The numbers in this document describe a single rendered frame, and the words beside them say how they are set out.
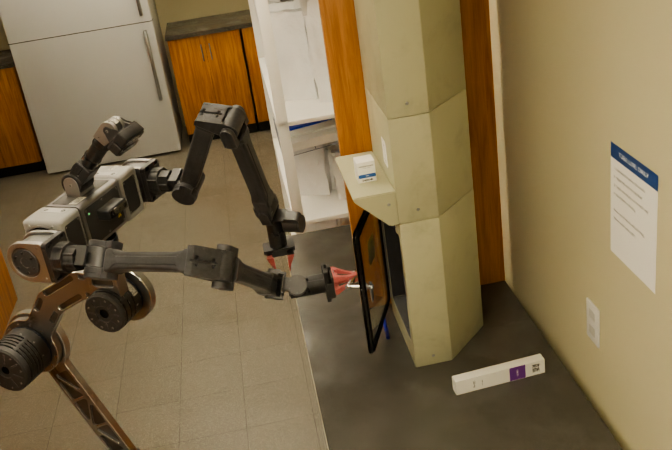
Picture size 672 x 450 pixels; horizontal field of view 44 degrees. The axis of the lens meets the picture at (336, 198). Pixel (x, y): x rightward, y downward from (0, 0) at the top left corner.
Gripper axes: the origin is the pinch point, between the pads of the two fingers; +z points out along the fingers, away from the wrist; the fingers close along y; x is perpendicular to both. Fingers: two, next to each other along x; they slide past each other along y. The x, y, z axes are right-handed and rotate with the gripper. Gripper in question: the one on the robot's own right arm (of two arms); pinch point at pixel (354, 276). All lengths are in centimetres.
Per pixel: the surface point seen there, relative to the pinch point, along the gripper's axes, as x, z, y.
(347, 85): 23, 8, 51
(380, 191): -12.0, 8.7, 31.1
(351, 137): 23.3, 7.2, 34.3
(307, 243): 77, -9, -26
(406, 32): -14, 19, 73
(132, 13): 474, -100, 1
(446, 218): -11.0, 26.2, 19.1
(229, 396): 119, -55, -121
